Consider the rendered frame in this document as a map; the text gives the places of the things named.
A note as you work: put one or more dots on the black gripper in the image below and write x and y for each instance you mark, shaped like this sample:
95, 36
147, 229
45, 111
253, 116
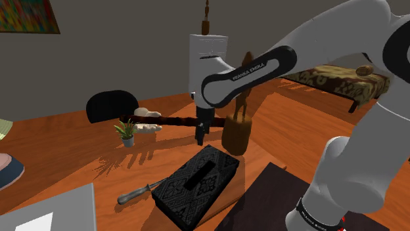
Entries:
205, 116

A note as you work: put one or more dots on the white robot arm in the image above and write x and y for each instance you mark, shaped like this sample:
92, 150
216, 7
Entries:
358, 150

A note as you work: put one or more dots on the dark brown long stick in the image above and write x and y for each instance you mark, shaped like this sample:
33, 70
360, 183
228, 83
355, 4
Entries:
173, 121

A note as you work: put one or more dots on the brown wooden figure on base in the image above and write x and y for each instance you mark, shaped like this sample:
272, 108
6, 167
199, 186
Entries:
236, 136

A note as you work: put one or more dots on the cream hand-shaped sculpture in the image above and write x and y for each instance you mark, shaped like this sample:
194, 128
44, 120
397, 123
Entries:
148, 128

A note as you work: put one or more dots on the small green potted plant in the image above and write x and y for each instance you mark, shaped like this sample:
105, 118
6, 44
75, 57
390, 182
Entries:
127, 140

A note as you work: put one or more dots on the black patterned tissue box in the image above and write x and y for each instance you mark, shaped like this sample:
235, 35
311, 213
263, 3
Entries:
179, 195

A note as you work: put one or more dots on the black chair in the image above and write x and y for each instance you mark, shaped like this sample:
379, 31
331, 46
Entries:
109, 105

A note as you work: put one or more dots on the dark robot stand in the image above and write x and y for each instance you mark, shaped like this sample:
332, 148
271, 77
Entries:
266, 204

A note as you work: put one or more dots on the grey laptop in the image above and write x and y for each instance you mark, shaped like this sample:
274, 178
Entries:
69, 208

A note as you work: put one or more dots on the pale green object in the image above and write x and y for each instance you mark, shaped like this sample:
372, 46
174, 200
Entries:
4, 128

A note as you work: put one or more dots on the blue and pink round object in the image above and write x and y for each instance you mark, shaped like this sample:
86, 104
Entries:
9, 171

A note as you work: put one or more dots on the colourful wall picture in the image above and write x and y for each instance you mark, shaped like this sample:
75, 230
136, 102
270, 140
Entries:
27, 16

